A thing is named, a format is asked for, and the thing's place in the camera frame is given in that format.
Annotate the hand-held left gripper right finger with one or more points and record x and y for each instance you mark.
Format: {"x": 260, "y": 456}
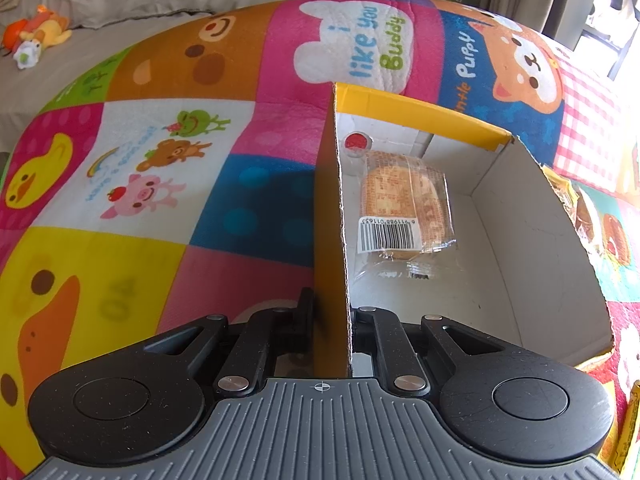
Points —
{"x": 361, "y": 327}

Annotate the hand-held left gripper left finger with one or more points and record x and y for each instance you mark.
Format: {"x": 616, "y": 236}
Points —
{"x": 306, "y": 320}

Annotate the clear biscuit packet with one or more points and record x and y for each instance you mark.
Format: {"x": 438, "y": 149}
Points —
{"x": 400, "y": 200}

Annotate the yellow cardboard box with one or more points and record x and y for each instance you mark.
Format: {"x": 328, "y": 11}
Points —
{"x": 530, "y": 240}

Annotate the yellow snack packet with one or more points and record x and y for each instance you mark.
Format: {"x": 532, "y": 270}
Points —
{"x": 560, "y": 187}

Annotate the colourful printed play mat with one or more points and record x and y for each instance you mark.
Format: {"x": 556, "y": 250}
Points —
{"x": 165, "y": 170}

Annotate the orange stuffed toy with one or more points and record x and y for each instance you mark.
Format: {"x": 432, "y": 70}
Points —
{"x": 42, "y": 27}

